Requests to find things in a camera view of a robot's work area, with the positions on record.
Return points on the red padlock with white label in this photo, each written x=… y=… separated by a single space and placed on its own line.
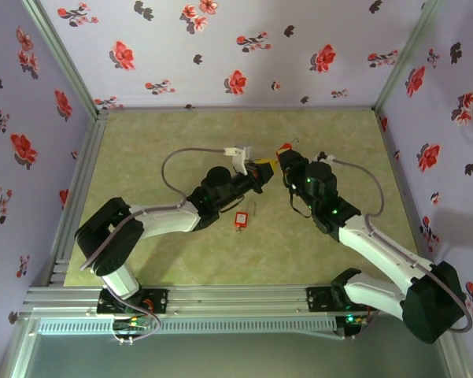
x=285 y=149
x=241 y=219

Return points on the green controller circuit board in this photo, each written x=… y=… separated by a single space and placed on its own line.
x=131 y=323
x=356 y=319

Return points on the grey metal panel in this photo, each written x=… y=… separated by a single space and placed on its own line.
x=236 y=358

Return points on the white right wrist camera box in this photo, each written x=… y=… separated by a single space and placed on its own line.
x=326 y=156

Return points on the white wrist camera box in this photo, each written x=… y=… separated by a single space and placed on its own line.
x=239 y=157
x=326 y=156

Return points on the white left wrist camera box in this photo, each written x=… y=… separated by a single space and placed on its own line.
x=239 y=157

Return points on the thin aluminium wall rail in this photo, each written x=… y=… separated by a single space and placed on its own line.
x=240 y=108

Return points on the aluminium table side rail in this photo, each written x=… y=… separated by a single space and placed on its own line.
x=389 y=134
x=95 y=134

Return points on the wide aluminium base rail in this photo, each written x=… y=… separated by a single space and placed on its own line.
x=236 y=299

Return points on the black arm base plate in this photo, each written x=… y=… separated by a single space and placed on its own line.
x=316 y=299
x=159 y=301

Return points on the aluminium corner post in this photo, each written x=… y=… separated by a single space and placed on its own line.
x=403 y=59
x=65 y=59

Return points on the aluminium frame leg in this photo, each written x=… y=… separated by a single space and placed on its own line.
x=17 y=346
x=456 y=362

